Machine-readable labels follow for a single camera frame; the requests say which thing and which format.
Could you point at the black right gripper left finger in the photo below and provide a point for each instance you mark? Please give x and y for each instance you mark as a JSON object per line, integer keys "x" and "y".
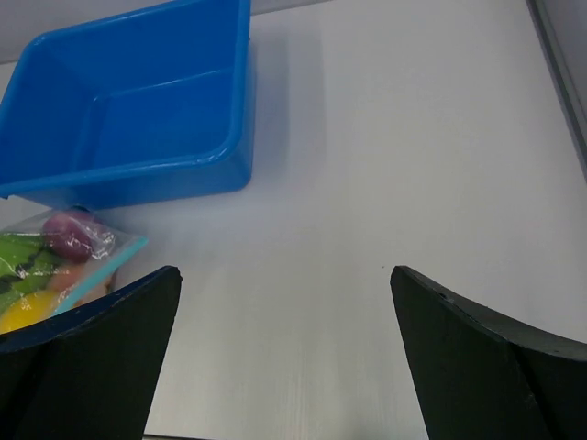
{"x": 91, "y": 372}

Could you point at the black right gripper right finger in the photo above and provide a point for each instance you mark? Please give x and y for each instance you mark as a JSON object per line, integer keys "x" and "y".
{"x": 480, "y": 374}

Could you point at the yellow fake lemon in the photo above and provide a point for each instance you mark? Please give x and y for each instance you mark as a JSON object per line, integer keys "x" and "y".
{"x": 28, "y": 310}

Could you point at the orange fake peach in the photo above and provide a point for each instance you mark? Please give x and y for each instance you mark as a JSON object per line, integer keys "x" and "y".
{"x": 65, "y": 278}

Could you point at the clear zip top bag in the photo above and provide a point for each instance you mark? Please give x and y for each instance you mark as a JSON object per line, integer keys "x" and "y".
{"x": 112, "y": 249}

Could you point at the green fake watermelon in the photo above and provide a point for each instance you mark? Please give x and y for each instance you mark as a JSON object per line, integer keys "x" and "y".
{"x": 27, "y": 265}

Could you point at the purple fake onion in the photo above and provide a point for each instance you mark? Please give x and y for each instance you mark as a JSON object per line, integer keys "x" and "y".
{"x": 68, "y": 235}

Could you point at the blue plastic bin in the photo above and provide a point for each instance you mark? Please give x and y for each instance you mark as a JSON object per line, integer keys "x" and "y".
{"x": 148, "y": 106}

